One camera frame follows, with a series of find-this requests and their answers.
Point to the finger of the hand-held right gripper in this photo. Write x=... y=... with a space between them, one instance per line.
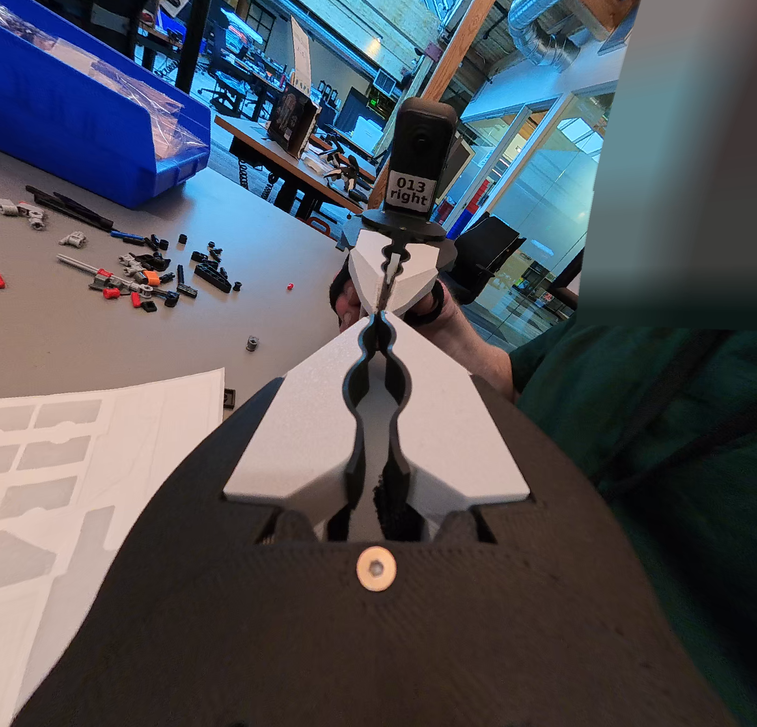
x=417 y=277
x=366 y=265

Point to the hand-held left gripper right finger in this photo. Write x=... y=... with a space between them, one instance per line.
x=461 y=437

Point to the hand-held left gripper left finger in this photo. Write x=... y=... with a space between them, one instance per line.
x=295 y=437

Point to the small peeled sticker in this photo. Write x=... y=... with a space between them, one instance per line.
x=392 y=264

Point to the white instruction sheet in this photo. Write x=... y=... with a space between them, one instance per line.
x=118 y=502

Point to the person's right forearm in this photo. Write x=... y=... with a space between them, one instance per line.
x=494 y=366

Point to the scatter of loose lego pieces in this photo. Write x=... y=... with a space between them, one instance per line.
x=148 y=271

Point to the person's right hand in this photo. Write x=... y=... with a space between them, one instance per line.
x=455 y=330

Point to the black office chair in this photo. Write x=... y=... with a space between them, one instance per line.
x=485 y=253

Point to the spare hand-held gripper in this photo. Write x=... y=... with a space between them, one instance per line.
x=346 y=174

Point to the dark printed product box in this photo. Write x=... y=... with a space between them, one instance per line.
x=290 y=120

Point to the wooden work desk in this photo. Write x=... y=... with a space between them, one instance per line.
x=254 y=135

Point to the person's torso in green shirt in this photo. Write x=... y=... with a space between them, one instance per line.
x=680 y=561

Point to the black steel pillar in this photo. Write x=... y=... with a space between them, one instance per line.
x=195 y=29

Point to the clear plastic bags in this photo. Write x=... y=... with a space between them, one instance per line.
x=136 y=94

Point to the blue plastic bin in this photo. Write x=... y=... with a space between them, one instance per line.
x=77 y=117

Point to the slanted wooden post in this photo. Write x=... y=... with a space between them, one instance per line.
x=467 y=34

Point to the silver ventilation duct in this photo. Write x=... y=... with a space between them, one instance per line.
x=544 y=23

